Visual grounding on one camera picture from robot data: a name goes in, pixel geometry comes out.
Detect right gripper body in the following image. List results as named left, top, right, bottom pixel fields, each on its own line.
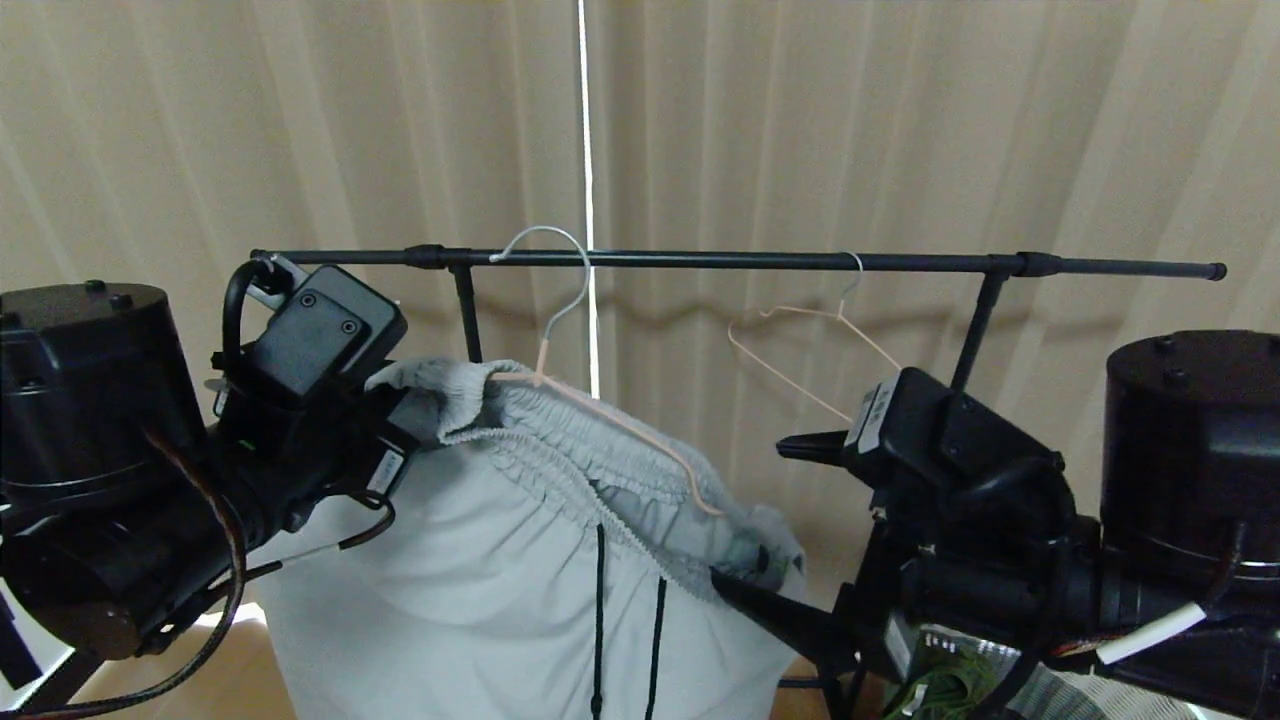
left=828, top=485, right=1093, bottom=693

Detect pink clothes hanger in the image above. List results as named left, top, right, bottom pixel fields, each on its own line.
left=727, top=252, right=906, bottom=426
left=488, top=225, right=726, bottom=518

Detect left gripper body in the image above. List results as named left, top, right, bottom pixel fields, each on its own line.
left=213, top=383, right=423, bottom=533

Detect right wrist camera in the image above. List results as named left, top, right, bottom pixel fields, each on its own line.
left=845, top=368, right=1066, bottom=501

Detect black clothes rack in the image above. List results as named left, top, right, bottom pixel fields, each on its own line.
left=250, top=243, right=1228, bottom=720

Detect pale grey shorts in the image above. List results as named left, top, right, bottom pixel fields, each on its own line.
left=245, top=358, right=809, bottom=720

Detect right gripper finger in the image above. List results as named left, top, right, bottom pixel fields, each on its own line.
left=776, top=428, right=853, bottom=467
left=708, top=568, right=863, bottom=691

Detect green garment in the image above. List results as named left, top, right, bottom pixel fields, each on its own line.
left=880, top=650, right=1003, bottom=720

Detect beige curtain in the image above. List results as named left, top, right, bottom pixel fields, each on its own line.
left=0, top=0, right=1280, bottom=701

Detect white laundry basket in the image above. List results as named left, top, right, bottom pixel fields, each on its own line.
left=905, top=625, right=1241, bottom=720

